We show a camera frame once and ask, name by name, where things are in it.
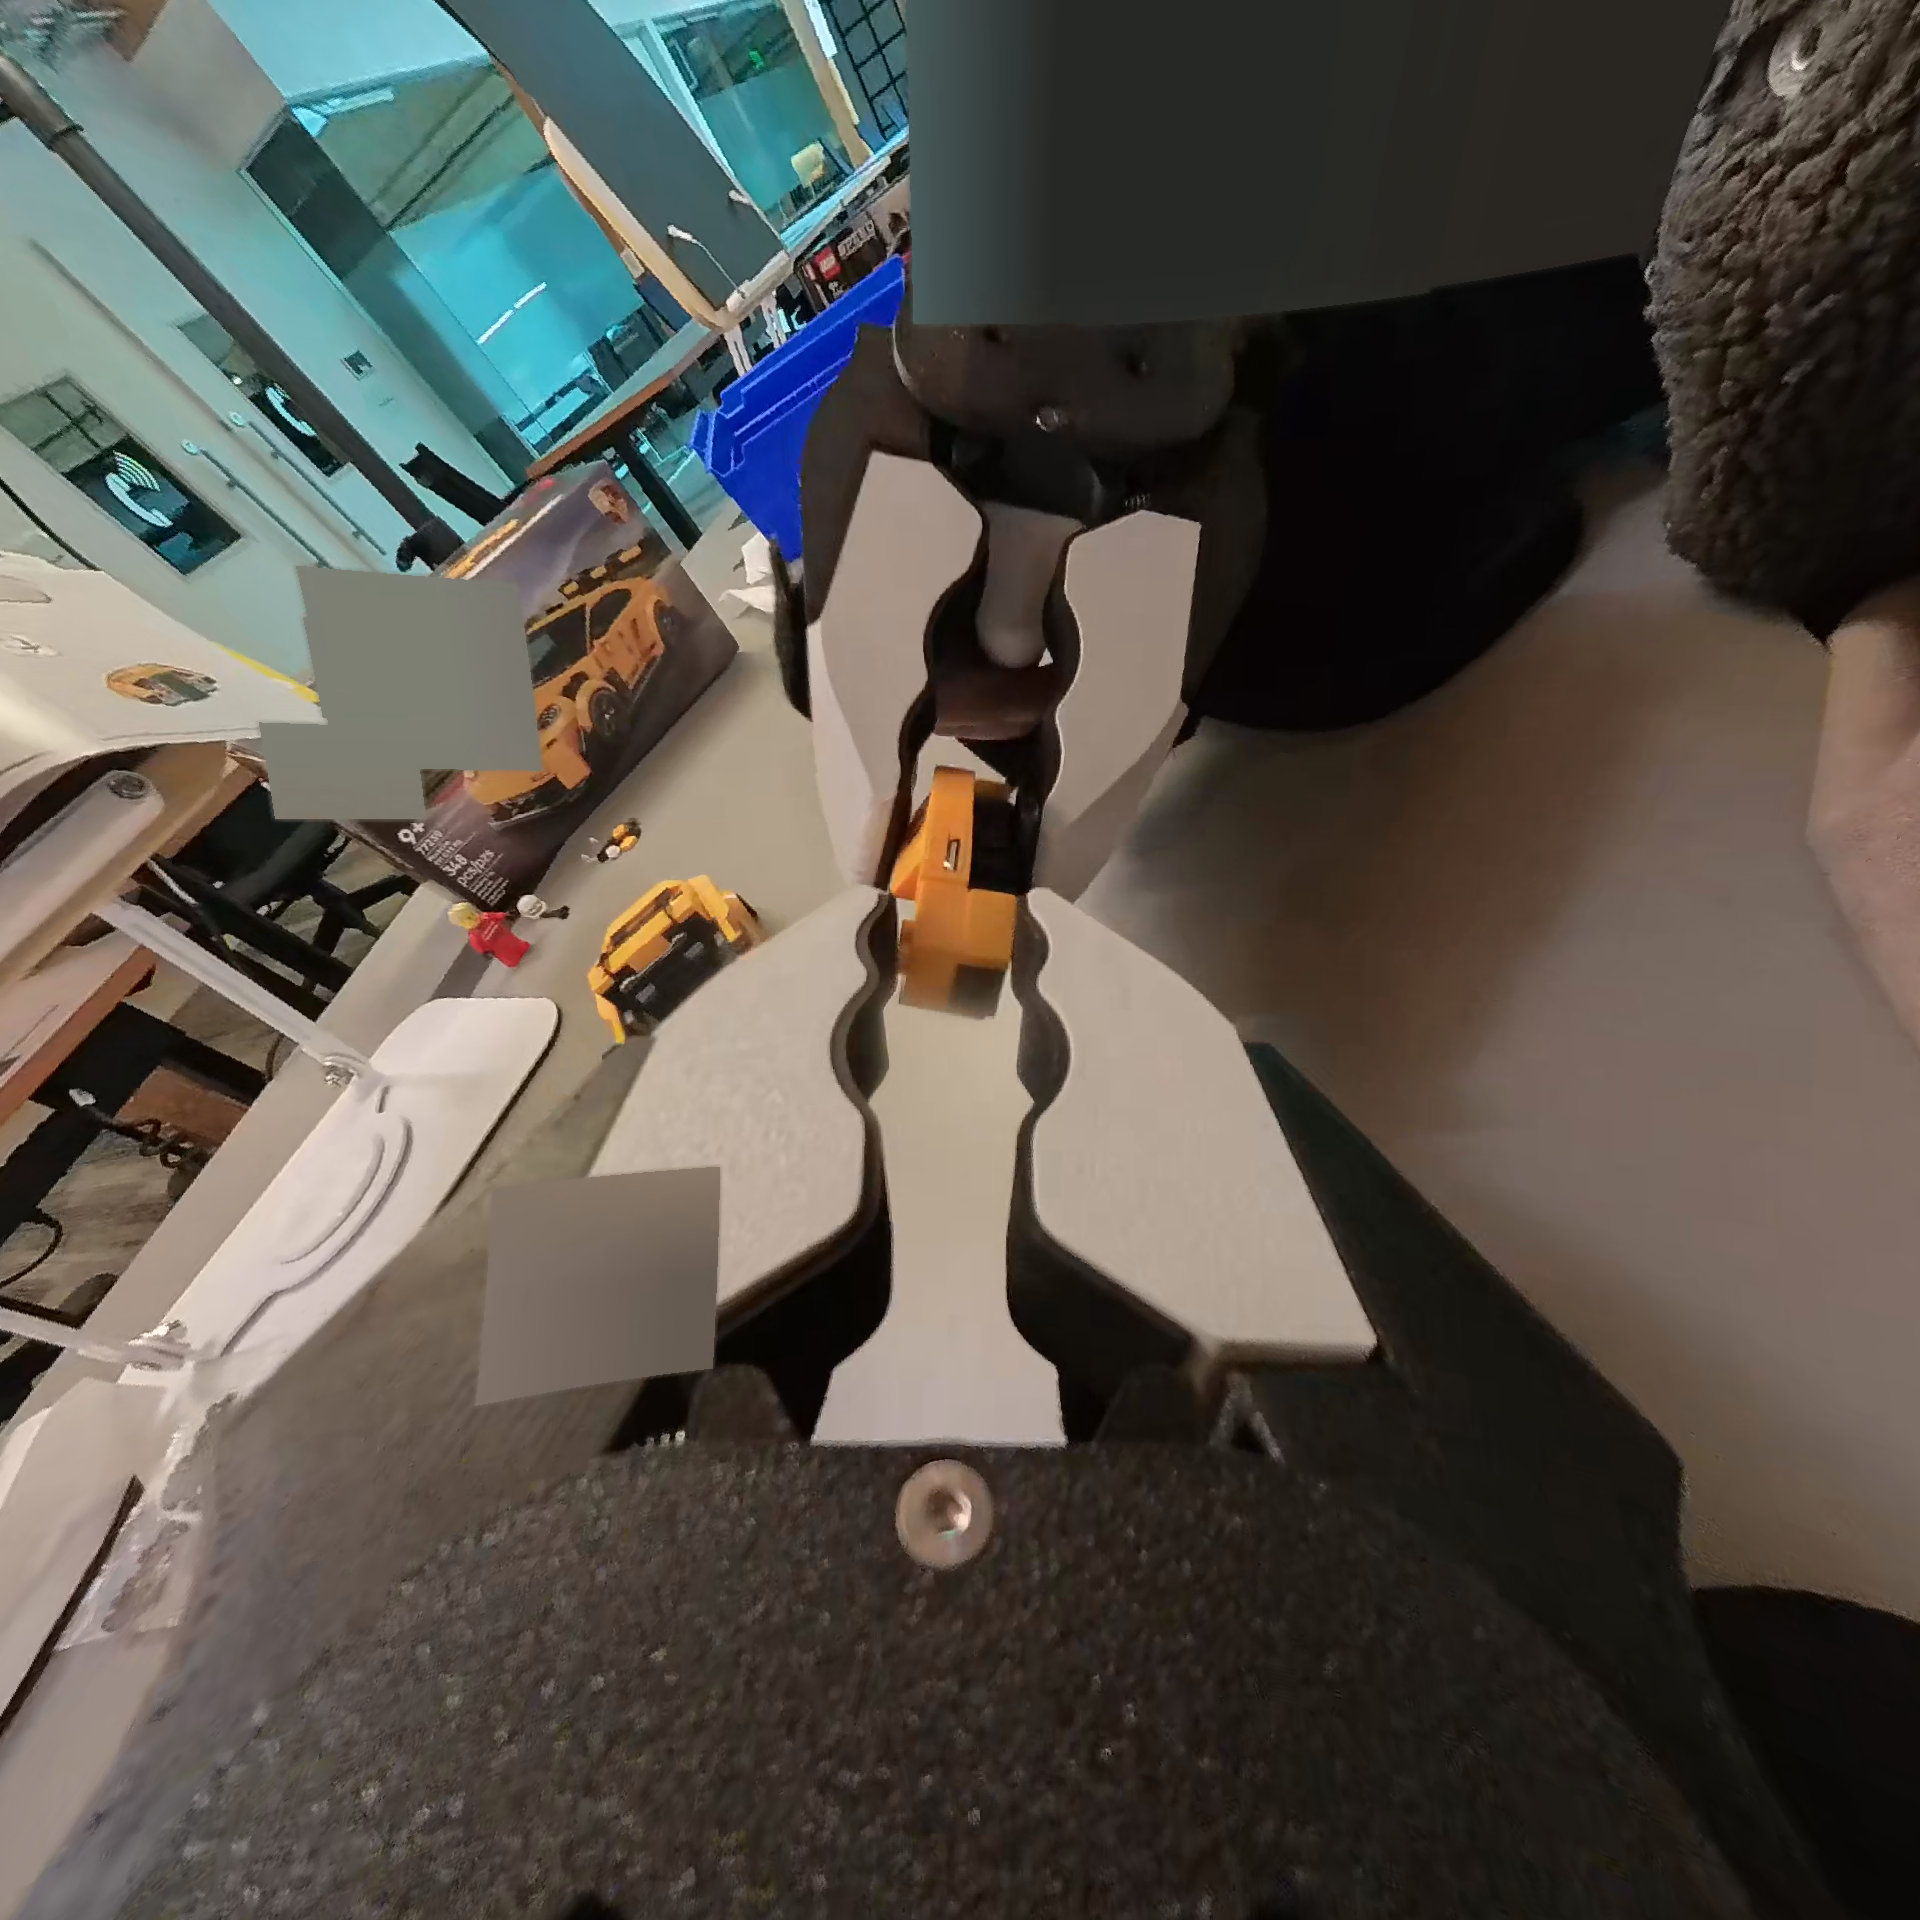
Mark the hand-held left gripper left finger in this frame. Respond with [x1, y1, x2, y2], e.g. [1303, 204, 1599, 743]
[596, 890, 903, 1340]

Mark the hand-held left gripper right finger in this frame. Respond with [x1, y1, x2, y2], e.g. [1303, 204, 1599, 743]
[1015, 890, 1381, 1364]

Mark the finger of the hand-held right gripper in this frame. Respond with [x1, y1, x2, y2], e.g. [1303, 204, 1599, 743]
[1038, 497, 1213, 900]
[805, 448, 989, 888]

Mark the orange red grey lego assembly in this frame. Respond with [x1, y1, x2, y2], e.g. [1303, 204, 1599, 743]
[884, 768, 1041, 1019]

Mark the yellow lego car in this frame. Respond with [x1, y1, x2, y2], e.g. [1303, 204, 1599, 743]
[579, 870, 773, 1049]

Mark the lego set box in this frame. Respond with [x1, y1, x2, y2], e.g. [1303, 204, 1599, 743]
[344, 463, 745, 914]

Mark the red lego minifigure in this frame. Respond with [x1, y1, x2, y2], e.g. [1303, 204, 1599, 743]
[457, 890, 574, 974]

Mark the lego instruction booklet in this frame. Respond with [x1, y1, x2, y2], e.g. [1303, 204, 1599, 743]
[0, 553, 328, 783]

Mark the blue plastic bin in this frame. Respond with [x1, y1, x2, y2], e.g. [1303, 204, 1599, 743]
[696, 256, 917, 573]

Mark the black office chair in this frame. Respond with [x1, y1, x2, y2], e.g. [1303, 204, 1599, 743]
[121, 775, 425, 1016]

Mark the clear bag of black parts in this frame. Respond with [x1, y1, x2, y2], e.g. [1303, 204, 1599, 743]
[54, 1400, 235, 1653]

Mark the dark fleece jacket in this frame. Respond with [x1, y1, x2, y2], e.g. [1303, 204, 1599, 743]
[1648, 0, 1920, 636]

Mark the beige garment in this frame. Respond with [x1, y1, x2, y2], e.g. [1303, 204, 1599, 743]
[1808, 584, 1920, 1043]

